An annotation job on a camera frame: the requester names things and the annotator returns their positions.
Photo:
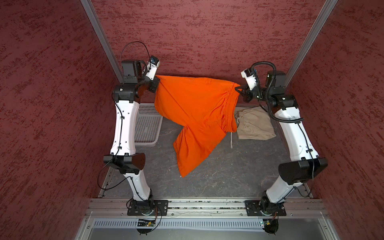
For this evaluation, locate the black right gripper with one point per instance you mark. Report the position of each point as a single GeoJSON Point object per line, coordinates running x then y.
{"type": "Point", "coordinates": [247, 95]}

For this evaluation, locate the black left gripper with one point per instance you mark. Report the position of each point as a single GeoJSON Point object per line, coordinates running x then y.
{"type": "Point", "coordinates": [154, 83]}

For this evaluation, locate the beige drawstring shorts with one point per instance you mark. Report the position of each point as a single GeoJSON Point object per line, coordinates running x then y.
{"type": "Point", "coordinates": [254, 124]}

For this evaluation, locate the orange shorts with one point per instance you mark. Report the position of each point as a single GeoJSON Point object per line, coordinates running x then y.
{"type": "Point", "coordinates": [204, 107]}

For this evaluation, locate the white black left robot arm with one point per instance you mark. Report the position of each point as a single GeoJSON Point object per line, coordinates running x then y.
{"type": "Point", "coordinates": [138, 76]}

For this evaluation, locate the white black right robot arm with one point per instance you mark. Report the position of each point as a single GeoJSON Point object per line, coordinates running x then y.
{"type": "Point", "coordinates": [265, 83]}

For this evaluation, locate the white plastic laundry basket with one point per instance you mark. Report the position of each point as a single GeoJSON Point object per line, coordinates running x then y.
{"type": "Point", "coordinates": [148, 126]}

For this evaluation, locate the left small circuit board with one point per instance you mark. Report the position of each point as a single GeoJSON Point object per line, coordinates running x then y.
{"type": "Point", "coordinates": [146, 223]}

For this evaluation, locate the small circuit board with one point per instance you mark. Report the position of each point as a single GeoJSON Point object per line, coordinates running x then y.
{"type": "Point", "coordinates": [271, 226]}
{"type": "Point", "coordinates": [146, 223]}

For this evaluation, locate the right small circuit board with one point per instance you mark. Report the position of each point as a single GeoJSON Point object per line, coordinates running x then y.
{"type": "Point", "coordinates": [271, 226]}

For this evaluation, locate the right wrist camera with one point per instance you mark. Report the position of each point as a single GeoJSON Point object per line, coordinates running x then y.
{"type": "Point", "coordinates": [251, 78]}

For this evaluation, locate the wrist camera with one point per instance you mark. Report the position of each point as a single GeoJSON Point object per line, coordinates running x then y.
{"type": "Point", "coordinates": [153, 65]}
{"type": "Point", "coordinates": [251, 78]}

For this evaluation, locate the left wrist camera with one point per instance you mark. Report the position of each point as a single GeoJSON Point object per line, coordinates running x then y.
{"type": "Point", "coordinates": [153, 65]}

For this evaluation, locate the aluminium left corner post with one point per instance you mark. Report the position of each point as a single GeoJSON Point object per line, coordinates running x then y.
{"type": "Point", "coordinates": [96, 24]}

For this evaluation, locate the aluminium corner post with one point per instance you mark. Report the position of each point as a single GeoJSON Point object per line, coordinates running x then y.
{"type": "Point", "coordinates": [317, 26]}
{"type": "Point", "coordinates": [96, 24]}

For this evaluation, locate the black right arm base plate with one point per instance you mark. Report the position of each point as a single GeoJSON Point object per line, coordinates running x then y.
{"type": "Point", "coordinates": [264, 208]}

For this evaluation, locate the aluminium right corner post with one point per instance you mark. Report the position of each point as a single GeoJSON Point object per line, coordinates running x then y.
{"type": "Point", "coordinates": [317, 26]}

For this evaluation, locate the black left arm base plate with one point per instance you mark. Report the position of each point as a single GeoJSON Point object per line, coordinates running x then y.
{"type": "Point", "coordinates": [148, 208]}

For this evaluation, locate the aluminium front rail frame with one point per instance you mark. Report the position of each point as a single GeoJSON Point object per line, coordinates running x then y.
{"type": "Point", "coordinates": [211, 208]}

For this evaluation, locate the white slotted cable duct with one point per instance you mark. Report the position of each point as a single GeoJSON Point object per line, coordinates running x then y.
{"type": "Point", "coordinates": [252, 225]}

